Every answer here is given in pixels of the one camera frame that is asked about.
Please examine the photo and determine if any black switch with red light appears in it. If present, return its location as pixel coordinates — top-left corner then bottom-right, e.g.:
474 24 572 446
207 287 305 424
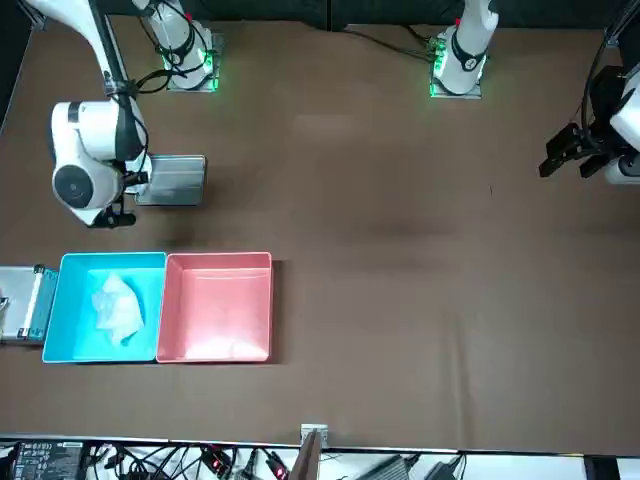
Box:
198 442 237 475
263 451 292 480

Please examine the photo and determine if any pink plastic box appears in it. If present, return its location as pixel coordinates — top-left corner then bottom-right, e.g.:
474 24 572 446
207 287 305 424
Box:
155 250 275 364

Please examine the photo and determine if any aluminium case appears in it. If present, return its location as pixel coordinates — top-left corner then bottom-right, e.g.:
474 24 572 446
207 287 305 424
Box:
0 264 62 347

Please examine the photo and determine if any aluminium frame rail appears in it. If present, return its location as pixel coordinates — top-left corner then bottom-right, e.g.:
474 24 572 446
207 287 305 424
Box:
603 0 640 50

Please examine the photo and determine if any blue plastic box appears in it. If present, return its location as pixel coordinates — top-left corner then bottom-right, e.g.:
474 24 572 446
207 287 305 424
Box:
41 251 169 364

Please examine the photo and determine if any labelled black power adapter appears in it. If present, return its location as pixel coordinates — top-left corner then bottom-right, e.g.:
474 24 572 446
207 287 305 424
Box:
9 439 85 480

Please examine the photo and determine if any metal post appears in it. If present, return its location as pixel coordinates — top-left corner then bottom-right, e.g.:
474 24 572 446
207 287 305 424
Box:
291 423 331 480

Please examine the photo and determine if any used face mask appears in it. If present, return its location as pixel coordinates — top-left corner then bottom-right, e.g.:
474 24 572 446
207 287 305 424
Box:
90 272 147 347

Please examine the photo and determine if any small black power adapter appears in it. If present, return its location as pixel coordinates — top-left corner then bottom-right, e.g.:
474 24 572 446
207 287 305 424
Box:
423 459 465 480

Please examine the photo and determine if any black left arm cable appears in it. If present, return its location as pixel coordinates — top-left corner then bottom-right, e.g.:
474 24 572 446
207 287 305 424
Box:
581 0 634 151

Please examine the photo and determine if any grey power adapter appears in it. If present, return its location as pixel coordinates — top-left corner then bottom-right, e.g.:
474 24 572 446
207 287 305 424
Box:
368 452 419 480

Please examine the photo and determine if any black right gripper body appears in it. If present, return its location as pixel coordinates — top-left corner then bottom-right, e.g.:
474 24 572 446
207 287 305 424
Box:
122 169 152 198

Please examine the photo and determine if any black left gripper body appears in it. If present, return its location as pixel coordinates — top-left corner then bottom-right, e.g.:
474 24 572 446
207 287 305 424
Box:
573 66 628 158

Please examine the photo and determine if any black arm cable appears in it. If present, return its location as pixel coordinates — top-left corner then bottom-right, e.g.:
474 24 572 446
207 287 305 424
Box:
88 0 152 174
581 0 634 151

